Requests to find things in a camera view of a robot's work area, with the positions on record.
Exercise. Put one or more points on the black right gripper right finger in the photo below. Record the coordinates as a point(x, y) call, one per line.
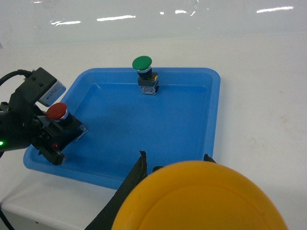
point(207, 158)

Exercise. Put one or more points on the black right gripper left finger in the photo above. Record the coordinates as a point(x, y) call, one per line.
point(105, 219)

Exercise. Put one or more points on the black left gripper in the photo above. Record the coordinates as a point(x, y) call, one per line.
point(19, 124)

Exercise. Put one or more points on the red mushroom push button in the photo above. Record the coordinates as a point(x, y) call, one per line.
point(64, 119)

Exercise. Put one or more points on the yellow mushroom push button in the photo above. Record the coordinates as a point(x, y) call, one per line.
point(197, 195)

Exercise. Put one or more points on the blue plastic tray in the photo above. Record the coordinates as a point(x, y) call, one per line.
point(177, 124)

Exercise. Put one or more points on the green mushroom push button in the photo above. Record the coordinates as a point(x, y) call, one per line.
point(148, 81)

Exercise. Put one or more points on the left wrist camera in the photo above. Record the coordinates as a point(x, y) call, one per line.
point(42, 87)

